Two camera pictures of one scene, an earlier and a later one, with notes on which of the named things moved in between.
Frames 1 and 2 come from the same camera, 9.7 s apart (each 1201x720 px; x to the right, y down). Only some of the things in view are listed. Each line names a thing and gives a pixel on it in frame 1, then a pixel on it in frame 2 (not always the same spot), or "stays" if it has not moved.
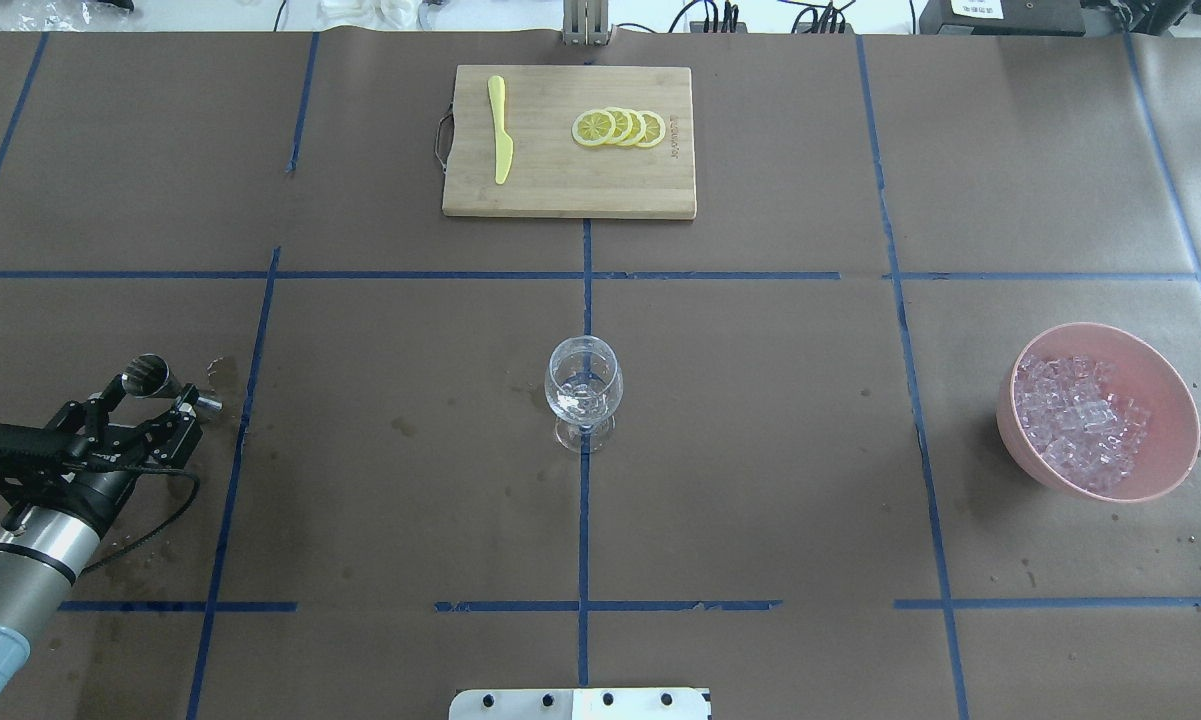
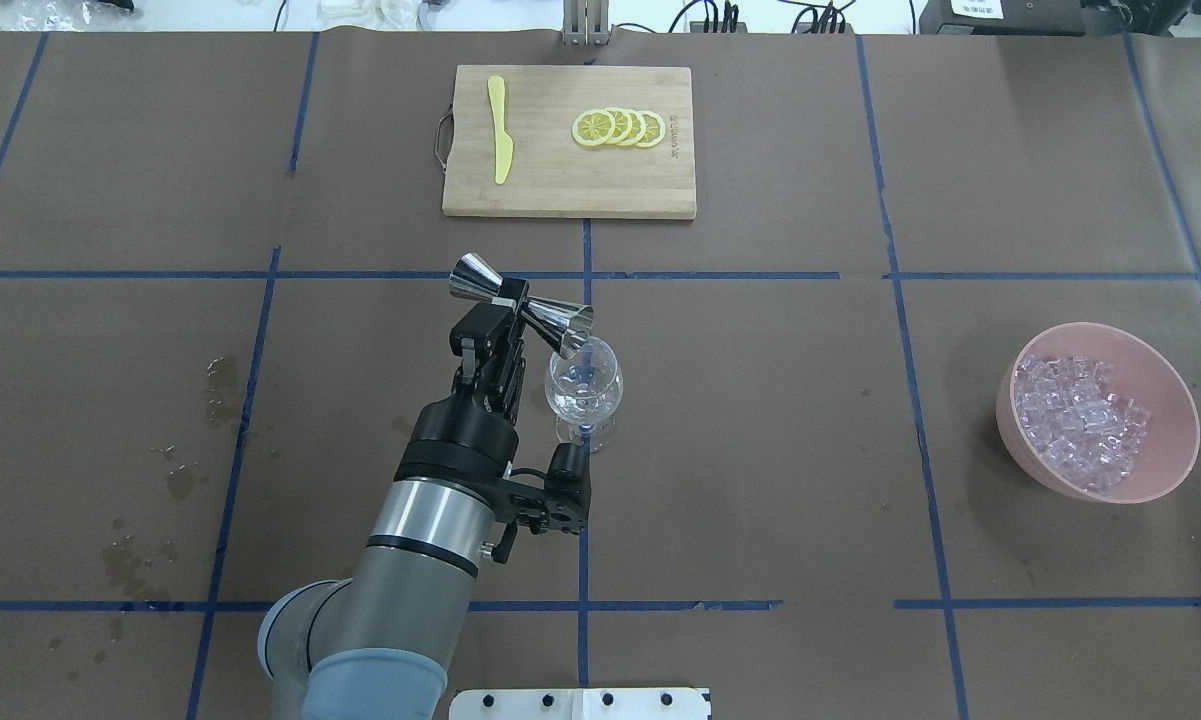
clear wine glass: (584, 388) stays
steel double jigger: (149, 376) -> (568, 325)
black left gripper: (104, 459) -> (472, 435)
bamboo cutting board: (608, 142) stays
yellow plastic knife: (504, 144) stays
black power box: (1002, 18) stays
